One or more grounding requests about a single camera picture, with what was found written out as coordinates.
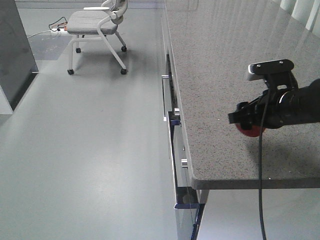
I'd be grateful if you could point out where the red yellow apple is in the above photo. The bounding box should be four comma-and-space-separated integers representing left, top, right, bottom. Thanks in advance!
235, 123, 266, 138

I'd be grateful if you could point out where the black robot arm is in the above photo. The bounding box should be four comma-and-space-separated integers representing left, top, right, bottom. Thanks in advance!
228, 79, 320, 130

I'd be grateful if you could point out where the white power strip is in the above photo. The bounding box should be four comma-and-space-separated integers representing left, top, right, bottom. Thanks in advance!
50, 28, 68, 34

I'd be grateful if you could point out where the steel drawer handle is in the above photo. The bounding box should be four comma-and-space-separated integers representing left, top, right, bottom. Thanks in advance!
173, 107, 196, 226
161, 74, 172, 122

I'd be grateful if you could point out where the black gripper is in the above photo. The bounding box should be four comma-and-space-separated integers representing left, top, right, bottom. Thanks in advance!
228, 90, 294, 130

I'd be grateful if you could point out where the upper steel drawer handle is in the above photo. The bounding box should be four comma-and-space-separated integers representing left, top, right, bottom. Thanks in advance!
161, 74, 172, 122

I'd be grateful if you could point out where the lower steel drawer handle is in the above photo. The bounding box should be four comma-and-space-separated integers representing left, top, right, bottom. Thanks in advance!
173, 107, 196, 226

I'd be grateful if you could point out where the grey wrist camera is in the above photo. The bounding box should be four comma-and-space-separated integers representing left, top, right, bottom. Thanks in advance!
247, 59, 298, 91

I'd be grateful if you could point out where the grey white office chair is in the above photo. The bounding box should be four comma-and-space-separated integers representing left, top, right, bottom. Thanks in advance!
66, 0, 129, 75

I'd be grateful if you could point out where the dark grey fridge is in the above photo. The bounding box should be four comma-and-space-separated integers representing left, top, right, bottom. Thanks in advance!
0, 0, 39, 115

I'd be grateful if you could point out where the grey speckled kitchen counter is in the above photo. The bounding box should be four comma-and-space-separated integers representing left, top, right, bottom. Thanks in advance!
161, 0, 320, 240

